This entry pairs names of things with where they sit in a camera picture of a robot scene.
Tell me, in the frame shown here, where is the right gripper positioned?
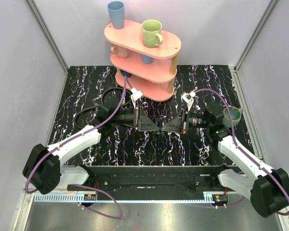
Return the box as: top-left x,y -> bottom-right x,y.
162,106 -> 211,134

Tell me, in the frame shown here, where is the black corrugated hose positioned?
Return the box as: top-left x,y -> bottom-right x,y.
74,87 -> 159,135

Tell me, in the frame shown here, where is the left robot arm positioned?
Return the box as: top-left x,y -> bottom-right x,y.
23,107 -> 161,194

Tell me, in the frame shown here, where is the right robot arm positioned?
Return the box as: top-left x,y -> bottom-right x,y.
161,109 -> 289,218

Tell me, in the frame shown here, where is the black marble mat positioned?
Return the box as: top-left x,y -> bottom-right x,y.
49,64 -> 240,166

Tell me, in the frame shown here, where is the dark blue cup lower shelf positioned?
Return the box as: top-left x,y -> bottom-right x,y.
120,70 -> 131,78

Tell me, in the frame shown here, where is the pink three-tier shelf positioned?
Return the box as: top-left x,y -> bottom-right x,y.
104,20 -> 181,102

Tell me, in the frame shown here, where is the teal ceramic cup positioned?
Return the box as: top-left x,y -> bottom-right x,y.
223,106 -> 244,128

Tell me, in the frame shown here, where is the blue cup middle shelf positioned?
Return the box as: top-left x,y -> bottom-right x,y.
141,54 -> 154,64

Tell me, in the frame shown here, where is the pink mug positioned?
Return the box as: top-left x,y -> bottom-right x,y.
111,44 -> 130,59

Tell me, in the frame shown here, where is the green mug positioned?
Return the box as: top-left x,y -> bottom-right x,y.
141,19 -> 163,48

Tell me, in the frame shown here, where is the blue plastic tumbler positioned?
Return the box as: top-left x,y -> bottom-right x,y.
107,1 -> 125,29

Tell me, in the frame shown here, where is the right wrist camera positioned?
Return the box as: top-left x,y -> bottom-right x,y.
181,91 -> 196,112

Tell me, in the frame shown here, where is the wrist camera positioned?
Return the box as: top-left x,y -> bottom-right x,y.
131,88 -> 143,109
181,91 -> 196,112

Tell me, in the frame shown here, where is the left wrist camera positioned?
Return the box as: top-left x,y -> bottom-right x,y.
131,88 -> 143,109

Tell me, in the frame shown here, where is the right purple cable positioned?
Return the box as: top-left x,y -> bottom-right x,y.
194,88 -> 289,216

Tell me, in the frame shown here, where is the purple cable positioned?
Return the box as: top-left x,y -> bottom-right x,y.
194,88 -> 289,216
25,76 -> 133,194

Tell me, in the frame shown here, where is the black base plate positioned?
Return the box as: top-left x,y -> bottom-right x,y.
66,165 -> 239,202

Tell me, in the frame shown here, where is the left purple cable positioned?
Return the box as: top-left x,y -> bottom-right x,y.
25,76 -> 133,194

